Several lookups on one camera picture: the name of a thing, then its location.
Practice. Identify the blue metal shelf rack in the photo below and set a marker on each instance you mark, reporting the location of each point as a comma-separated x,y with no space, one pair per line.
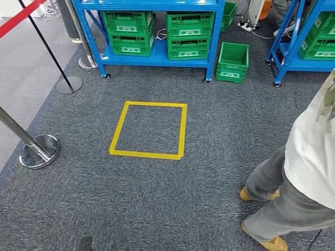
156,57
290,59

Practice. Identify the yellow floor tape square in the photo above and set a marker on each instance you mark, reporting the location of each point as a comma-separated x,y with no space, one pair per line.
146,155

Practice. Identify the white power strip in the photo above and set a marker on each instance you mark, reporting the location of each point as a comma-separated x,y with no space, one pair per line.
244,26

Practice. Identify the pale grey cabinet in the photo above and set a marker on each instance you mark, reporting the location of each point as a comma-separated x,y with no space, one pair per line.
255,12

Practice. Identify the person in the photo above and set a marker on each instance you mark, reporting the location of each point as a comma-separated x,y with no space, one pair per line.
68,20
308,166
285,29

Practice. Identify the orange object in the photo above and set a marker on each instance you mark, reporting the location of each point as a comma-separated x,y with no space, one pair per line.
265,8

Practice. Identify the black stool chrome base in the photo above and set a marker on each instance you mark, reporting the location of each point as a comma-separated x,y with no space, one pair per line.
52,10

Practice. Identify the red barrier belt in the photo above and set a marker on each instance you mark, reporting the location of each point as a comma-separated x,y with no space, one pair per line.
18,17

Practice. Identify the chrome stanchion post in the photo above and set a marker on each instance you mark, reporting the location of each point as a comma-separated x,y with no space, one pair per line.
39,152

